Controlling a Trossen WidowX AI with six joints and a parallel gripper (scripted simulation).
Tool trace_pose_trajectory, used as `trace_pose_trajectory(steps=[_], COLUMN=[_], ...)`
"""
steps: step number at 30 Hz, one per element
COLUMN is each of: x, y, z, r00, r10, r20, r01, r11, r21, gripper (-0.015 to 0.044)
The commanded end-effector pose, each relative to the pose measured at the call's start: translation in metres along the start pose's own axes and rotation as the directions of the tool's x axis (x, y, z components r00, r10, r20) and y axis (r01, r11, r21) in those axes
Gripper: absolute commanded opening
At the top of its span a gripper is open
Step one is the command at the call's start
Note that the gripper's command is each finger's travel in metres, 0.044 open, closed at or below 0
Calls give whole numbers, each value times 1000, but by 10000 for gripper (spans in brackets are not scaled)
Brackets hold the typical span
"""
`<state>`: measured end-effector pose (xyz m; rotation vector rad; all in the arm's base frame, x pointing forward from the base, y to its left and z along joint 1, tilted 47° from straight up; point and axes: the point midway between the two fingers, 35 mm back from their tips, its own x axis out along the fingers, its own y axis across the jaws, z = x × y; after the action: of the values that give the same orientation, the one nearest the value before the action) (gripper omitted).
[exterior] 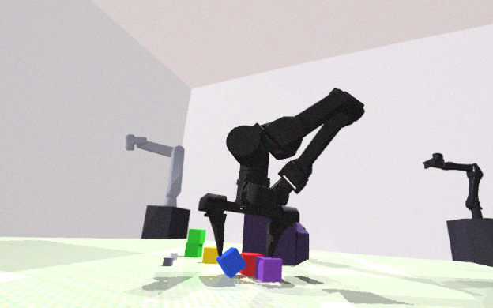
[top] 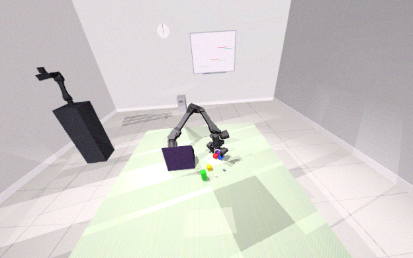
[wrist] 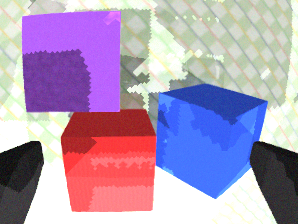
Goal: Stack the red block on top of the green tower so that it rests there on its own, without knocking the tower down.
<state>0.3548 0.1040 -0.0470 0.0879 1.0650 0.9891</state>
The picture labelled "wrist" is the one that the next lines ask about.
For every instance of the purple block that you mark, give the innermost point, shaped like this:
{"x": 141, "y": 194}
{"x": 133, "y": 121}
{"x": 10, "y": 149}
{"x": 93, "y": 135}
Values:
{"x": 71, "y": 61}

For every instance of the red block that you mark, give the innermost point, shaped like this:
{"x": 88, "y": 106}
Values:
{"x": 110, "y": 161}

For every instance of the blue cube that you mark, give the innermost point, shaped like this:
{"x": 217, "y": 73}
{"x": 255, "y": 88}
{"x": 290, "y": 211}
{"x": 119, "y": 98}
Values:
{"x": 205, "y": 134}

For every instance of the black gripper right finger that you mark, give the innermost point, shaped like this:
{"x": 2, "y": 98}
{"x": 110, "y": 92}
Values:
{"x": 276, "y": 171}

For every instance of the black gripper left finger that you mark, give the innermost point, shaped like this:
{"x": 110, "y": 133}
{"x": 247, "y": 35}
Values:
{"x": 20, "y": 171}

